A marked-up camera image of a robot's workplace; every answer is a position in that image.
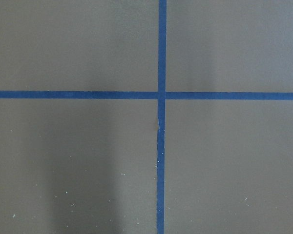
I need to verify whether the brown paper table cover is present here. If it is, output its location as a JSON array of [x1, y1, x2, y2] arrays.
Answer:
[[0, 0, 293, 234]]

